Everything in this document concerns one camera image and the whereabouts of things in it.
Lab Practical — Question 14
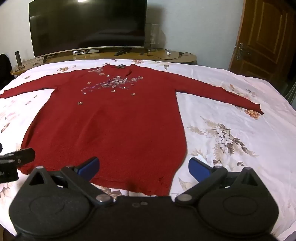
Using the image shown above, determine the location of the silver set-top box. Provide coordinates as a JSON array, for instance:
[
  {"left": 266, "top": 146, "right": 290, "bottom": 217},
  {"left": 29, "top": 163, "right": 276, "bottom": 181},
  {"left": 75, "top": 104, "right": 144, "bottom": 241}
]
[{"left": 72, "top": 49, "right": 100, "bottom": 55}]

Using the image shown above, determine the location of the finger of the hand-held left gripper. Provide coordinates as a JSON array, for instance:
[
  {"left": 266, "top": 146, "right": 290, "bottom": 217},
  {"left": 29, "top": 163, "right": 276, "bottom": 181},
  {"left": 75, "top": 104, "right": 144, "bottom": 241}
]
[{"left": 0, "top": 148, "right": 36, "bottom": 166}]

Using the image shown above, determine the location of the red embellished sweater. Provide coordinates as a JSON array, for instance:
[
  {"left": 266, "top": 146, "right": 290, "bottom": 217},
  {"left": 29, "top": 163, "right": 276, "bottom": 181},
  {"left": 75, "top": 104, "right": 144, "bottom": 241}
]
[{"left": 0, "top": 64, "right": 264, "bottom": 197}]

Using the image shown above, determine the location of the black curved television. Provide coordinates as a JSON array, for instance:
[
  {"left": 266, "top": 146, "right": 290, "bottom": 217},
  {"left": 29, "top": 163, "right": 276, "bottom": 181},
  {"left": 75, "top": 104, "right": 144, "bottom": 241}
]
[{"left": 28, "top": 0, "right": 148, "bottom": 63}]

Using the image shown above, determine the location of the white floral bedsheet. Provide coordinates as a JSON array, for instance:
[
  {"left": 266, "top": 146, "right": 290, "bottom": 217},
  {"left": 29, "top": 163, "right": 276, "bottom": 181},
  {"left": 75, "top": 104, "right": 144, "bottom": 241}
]
[{"left": 0, "top": 58, "right": 296, "bottom": 241}]

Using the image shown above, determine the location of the wooden television stand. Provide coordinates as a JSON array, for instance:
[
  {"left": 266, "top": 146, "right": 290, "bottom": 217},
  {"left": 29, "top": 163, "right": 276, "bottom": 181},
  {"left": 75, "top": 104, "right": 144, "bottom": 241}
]
[{"left": 10, "top": 46, "right": 197, "bottom": 76}]

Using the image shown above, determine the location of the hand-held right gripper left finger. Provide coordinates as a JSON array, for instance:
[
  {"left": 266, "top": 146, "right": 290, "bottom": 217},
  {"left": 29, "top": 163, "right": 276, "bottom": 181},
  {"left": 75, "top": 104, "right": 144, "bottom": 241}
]
[{"left": 29, "top": 157, "right": 114, "bottom": 206}]

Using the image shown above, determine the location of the brass door handle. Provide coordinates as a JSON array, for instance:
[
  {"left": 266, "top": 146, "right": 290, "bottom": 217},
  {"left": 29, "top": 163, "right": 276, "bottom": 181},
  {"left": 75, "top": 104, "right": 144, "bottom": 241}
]
[{"left": 235, "top": 43, "right": 251, "bottom": 61}]

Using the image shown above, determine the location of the black chair back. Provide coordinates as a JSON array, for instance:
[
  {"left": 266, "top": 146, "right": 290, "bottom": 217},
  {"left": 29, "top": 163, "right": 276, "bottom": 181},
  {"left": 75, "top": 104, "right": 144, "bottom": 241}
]
[{"left": 0, "top": 54, "right": 12, "bottom": 90}]

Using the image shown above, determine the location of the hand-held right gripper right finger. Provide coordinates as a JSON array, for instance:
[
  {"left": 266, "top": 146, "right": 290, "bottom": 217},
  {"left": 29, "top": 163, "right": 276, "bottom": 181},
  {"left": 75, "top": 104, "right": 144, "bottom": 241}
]
[{"left": 174, "top": 157, "right": 263, "bottom": 206}]

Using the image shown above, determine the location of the clear glass vase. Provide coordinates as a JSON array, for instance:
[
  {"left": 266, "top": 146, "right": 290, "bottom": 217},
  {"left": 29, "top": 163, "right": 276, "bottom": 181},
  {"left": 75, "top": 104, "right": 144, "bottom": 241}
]
[{"left": 144, "top": 23, "right": 161, "bottom": 49}]

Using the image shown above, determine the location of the brown wooden door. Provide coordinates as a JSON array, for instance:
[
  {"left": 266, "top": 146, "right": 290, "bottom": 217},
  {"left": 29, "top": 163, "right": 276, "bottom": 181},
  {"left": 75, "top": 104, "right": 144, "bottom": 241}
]
[{"left": 228, "top": 0, "right": 296, "bottom": 84}]

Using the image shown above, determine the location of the black cable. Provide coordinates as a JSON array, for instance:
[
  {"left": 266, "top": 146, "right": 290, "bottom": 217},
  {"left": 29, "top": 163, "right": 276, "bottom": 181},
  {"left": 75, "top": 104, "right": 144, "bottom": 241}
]
[{"left": 141, "top": 47, "right": 192, "bottom": 61}]

